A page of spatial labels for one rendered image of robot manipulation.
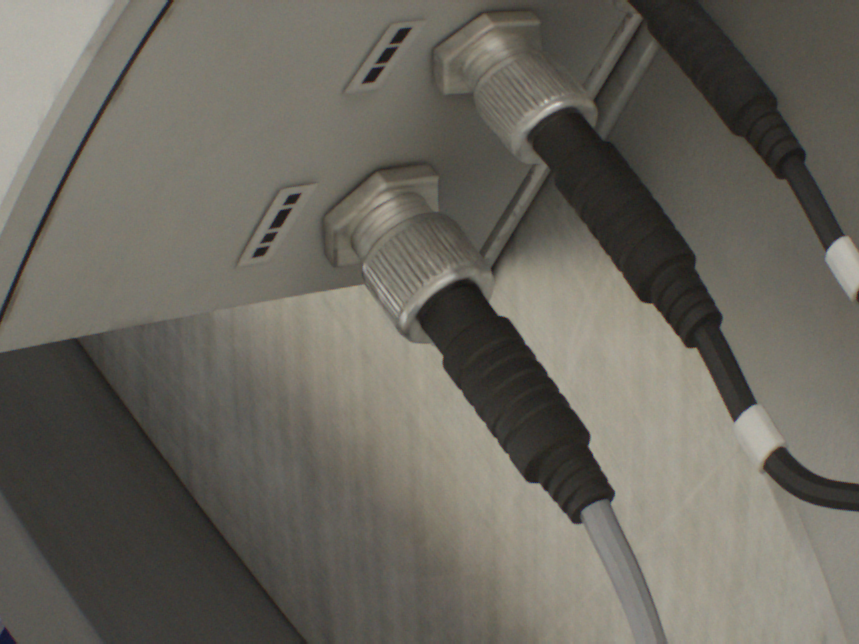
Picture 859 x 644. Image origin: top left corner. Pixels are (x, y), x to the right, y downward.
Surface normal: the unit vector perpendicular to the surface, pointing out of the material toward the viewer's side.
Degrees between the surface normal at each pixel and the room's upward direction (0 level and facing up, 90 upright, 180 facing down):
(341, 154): 132
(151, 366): 90
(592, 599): 90
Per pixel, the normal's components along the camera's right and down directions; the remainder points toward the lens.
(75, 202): 0.52, 0.72
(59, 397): 0.35, -0.77
